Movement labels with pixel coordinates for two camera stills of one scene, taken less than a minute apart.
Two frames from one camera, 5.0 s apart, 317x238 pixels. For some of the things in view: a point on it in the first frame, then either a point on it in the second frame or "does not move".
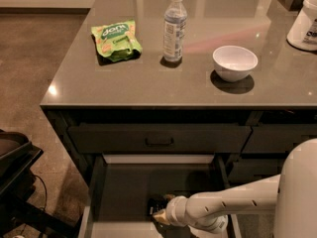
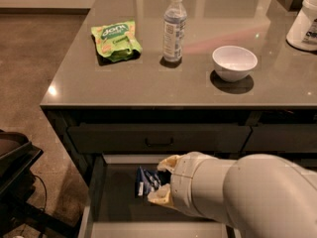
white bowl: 234,63 does not move
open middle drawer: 122,186 does not move
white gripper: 172,209 to 182,183
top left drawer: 158,138 does not move
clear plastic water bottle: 174,22 does not move
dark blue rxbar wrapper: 156,204 to 147,181
